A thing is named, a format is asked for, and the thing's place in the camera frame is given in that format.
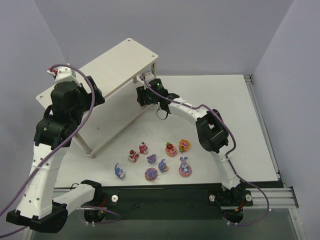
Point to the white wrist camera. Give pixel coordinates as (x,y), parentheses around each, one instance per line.
(146,76)
(63,74)

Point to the aluminium frame rail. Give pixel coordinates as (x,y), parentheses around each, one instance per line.
(279,198)

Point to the pink striped bear with strawberry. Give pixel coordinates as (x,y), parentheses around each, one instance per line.
(133,156)

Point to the purple bunny with blue bow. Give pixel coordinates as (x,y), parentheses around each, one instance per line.
(119,172)

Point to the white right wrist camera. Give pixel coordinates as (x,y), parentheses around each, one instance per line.
(146,76)

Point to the pink bear in yellow flower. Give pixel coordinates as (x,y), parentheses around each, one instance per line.
(184,145)

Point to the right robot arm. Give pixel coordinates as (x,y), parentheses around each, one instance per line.
(213,134)

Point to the white wooden two-tier shelf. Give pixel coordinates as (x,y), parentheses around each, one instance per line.
(117,74)

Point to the pink bear on tan donut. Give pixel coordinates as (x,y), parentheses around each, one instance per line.
(170,149)

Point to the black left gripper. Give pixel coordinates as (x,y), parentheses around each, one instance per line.
(95,90)

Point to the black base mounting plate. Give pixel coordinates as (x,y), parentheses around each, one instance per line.
(205,201)

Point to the purple bunny with pink base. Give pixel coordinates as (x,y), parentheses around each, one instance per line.
(163,166)

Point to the small purple bunny figure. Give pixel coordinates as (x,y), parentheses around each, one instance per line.
(152,158)

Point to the pink bear with strawberry hat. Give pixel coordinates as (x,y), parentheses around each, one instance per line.
(143,148)

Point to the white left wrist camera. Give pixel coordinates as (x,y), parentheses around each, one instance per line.
(63,74)

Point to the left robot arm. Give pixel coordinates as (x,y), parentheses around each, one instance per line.
(62,119)

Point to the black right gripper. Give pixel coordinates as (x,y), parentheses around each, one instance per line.
(142,96)

